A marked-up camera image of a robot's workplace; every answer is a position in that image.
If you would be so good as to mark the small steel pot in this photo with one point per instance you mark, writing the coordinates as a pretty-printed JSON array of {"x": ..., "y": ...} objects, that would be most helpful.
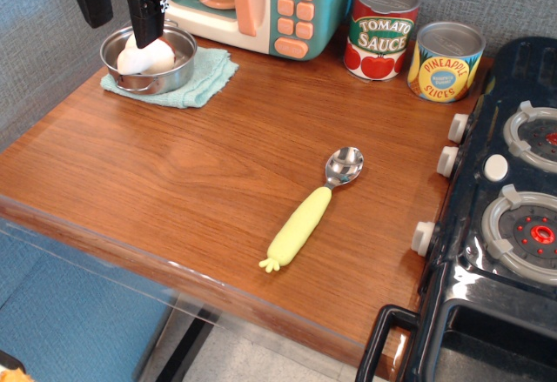
[{"x": 185, "y": 47}]

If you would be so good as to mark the light green folded cloth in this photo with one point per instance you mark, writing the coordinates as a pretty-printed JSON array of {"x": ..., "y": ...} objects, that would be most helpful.
[{"x": 213, "y": 68}]

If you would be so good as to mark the teal toy microwave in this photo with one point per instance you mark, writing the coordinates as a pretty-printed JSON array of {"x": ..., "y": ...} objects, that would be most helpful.
[{"x": 295, "y": 29}]

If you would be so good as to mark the tomato sauce can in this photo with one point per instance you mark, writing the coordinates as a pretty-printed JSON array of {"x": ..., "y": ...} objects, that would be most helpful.
[{"x": 378, "y": 36}]

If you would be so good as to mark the pineapple slices can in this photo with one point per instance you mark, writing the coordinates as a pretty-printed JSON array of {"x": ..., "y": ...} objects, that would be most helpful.
[{"x": 445, "y": 60}]

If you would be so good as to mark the white stove knob top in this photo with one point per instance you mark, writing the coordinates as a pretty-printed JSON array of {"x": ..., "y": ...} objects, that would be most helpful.
[{"x": 457, "y": 128}]

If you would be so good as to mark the white stove knob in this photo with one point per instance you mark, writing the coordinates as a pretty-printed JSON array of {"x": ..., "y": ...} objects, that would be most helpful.
[
  {"x": 457, "y": 128},
  {"x": 447, "y": 161},
  {"x": 422, "y": 237}
]

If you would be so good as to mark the white stove knob middle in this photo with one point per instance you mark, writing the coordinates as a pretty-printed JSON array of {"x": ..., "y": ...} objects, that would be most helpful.
[{"x": 447, "y": 161}]

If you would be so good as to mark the white stove knob bottom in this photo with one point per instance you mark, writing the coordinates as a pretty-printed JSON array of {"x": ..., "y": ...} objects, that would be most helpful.
[{"x": 422, "y": 237}]

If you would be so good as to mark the white round stove button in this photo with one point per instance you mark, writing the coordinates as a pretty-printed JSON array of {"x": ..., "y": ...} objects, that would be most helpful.
[{"x": 495, "y": 168}]

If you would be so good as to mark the grey upper stove burner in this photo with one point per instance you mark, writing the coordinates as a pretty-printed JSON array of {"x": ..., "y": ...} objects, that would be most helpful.
[{"x": 530, "y": 134}]

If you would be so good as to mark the grey stove burner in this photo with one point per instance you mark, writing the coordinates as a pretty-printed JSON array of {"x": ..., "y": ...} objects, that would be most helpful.
[
  {"x": 530, "y": 134},
  {"x": 519, "y": 231}
]

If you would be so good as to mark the grey lower stove burner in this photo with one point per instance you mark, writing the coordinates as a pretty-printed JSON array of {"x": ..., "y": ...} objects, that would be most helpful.
[{"x": 519, "y": 231}]

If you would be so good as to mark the black toy stove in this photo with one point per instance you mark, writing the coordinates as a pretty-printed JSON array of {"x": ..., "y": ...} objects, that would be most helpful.
[{"x": 487, "y": 308}]

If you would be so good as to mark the spoon with yellow handle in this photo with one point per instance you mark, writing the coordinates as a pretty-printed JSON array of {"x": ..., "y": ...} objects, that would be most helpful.
[{"x": 342, "y": 167}]

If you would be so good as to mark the black oven door handle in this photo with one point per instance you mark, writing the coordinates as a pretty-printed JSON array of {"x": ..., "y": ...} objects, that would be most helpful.
[{"x": 389, "y": 316}]

